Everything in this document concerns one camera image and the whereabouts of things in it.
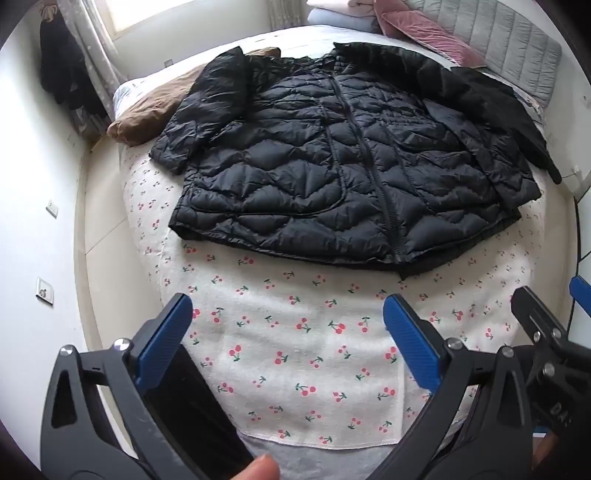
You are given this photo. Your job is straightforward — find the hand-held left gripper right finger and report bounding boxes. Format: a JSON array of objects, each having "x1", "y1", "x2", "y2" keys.
[{"x1": 369, "y1": 293, "x2": 539, "y2": 480}]

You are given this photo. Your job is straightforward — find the grey quilted headboard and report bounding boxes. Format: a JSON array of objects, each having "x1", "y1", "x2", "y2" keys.
[{"x1": 405, "y1": 0, "x2": 563, "y2": 106}]

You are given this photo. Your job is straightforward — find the person's right hand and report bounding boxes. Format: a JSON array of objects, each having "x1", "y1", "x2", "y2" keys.
[{"x1": 533, "y1": 434, "x2": 561, "y2": 480}]

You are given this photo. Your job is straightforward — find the black puffer jacket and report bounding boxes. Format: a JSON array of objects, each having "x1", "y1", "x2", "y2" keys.
[{"x1": 150, "y1": 41, "x2": 543, "y2": 280}]

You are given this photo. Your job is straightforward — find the light blue folded blanket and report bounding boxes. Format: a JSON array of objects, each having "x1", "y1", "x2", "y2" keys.
[{"x1": 306, "y1": 8, "x2": 385, "y2": 35}]

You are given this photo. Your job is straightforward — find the person's left hand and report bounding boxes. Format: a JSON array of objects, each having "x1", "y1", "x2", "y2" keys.
[{"x1": 230, "y1": 454, "x2": 281, "y2": 480}]

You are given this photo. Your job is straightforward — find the cherry print blanket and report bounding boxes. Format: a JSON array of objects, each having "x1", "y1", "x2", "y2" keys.
[{"x1": 121, "y1": 76, "x2": 575, "y2": 450}]

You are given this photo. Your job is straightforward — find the white folded blanket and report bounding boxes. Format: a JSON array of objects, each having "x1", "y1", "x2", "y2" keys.
[{"x1": 307, "y1": 0, "x2": 377, "y2": 11}]

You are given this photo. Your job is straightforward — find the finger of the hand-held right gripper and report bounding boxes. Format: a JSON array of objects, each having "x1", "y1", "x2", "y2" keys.
[
  {"x1": 510, "y1": 286, "x2": 573, "y2": 384},
  {"x1": 569, "y1": 275, "x2": 591, "y2": 321}
]

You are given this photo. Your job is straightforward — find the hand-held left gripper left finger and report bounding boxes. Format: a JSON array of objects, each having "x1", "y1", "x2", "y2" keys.
[{"x1": 41, "y1": 293, "x2": 193, "y2": 480}]

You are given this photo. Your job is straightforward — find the large pink quilted pillow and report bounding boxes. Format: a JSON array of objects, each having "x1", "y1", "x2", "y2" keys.
[{"x1": 382, "y1": 8, "x2": 486, "y2": 68}]

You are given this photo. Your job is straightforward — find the dotted grey curtain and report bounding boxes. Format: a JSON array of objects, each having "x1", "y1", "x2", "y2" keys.
[{"x1": 57, "y1": 0, "x2": 127, "y2": 118}]

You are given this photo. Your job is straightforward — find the small pink quilted pillow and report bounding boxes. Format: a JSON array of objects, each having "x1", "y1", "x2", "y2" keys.
[{"x1": 373, "y1": 0, "x2": 419, "y2": 35}]

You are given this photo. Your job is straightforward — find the striped grey curtain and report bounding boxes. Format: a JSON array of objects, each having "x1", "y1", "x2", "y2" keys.
[{"x1": 265, "y1": 0, "x2": 309, "y2": 31}]

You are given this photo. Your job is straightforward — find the brown garment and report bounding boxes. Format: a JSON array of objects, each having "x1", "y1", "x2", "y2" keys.
[{"x1": 107, "y1": 47, "x2": 282, "y2": 147}]

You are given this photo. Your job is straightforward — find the dark hanging clothes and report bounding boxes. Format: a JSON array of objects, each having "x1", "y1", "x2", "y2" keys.
[{"x1": 39, "y1": 18, "x2": 110, "y2": 118}]

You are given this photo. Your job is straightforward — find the white printed pillow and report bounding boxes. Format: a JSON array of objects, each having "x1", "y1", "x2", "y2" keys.
[{"x1": 512, "y1": 88, "x2": 549, "y2": 124}]

